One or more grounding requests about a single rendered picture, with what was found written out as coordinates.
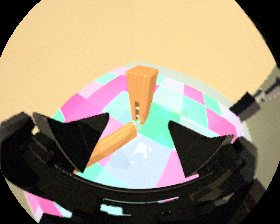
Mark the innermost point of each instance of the orange wooden post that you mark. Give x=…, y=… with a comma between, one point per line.
x=141, y=85

